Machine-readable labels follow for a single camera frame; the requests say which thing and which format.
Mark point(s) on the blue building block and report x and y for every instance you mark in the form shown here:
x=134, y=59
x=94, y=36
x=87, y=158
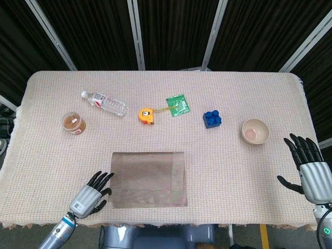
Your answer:
x=211, y=120

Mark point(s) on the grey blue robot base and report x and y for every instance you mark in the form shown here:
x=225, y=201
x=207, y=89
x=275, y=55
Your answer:
x=155, y=238

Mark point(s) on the green foil sachet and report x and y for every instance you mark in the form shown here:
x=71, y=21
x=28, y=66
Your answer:
x=181, y=110

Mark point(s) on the clear jar of rubber bands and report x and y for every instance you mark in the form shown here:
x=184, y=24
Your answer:
x=74, y=124

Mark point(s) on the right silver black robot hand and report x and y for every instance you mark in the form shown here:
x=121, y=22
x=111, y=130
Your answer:
x=315, y=181

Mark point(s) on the black electronic equipment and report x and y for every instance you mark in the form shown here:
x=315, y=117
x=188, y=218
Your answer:
x=6, y=122

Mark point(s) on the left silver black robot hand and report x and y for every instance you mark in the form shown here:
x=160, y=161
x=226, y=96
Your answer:
x=86, y=199

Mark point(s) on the black pleated curtain panel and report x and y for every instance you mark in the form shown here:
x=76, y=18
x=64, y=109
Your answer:
x=321, y=77
x=176, y=33
x=96, y=33
x=264, y=33
x=15, y=39

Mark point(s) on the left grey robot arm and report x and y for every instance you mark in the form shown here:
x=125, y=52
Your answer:
x=57, y=233

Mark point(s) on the orange tape measure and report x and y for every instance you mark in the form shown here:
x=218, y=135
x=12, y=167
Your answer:
x=145, y=115

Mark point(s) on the clear plastic water bottle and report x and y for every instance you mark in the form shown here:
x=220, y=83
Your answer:
x=109, y=105

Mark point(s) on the silver aluminium frame post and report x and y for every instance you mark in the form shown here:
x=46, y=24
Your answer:
x=325, y=143
x=306, y=46
x=214, y=36
x=52, y=36
x=136, y=36
x=7, y=102

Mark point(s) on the beige woven tablecloth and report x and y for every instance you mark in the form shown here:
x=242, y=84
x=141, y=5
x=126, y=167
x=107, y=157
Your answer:
x=233, y=90

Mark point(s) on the light brown bowl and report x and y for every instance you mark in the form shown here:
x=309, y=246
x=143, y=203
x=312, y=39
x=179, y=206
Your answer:
x=255, y=133

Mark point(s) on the brown woven placemat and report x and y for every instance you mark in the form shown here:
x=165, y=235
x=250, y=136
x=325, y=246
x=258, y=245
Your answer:
x=147, y=179

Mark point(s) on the white table leg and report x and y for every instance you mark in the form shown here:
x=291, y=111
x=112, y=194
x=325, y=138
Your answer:
x=231, y=234

